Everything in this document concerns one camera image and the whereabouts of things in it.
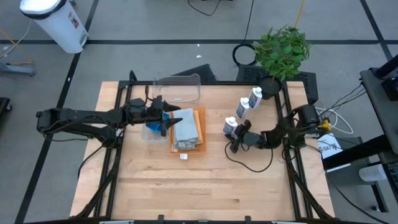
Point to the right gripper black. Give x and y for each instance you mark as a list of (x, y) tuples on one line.
[(253, 140)]

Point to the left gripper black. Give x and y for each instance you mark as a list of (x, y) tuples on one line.
[(154, 112)]

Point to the white plastic restorer bottle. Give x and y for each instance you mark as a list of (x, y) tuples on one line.
[(242, 108), (230, 126), (255, 98)]

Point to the bright blue sponge cloth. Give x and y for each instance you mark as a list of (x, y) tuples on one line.
[(154, 127)]

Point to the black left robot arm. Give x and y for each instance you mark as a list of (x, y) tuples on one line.
[(77, 116)]

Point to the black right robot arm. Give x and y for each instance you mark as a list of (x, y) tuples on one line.
[(280, 133)]

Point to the clear plastic bin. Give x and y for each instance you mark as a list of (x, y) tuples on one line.
[(177, 90)]

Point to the white paper tag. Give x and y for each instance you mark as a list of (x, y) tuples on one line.
[(183, 156)]

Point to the orange plastic bin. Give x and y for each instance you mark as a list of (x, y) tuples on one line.
[(199, 151)]

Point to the black floor case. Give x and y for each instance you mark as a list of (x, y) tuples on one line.
[(199, 73)]

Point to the yellow connector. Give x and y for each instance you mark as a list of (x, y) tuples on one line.
[(325, 125)]

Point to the black perforated panel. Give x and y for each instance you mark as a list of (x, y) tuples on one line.
[(308, 84)]

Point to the white printed paper sheet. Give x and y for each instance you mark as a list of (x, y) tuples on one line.
[(329, 146)]

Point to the potted green plant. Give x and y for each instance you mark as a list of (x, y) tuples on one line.
[(280, 53)]

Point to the white cylinder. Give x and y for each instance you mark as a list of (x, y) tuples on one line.
[(373, 173)]

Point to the white trash can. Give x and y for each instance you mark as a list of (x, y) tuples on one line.
[(56, 28)]

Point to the grey side desk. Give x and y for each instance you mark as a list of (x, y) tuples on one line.
[(382, 102)]

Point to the grey stand base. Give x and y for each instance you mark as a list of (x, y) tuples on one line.
[(18, 69)]

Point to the black aluminium table frame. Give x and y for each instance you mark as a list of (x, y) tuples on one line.
[(224, 83)]

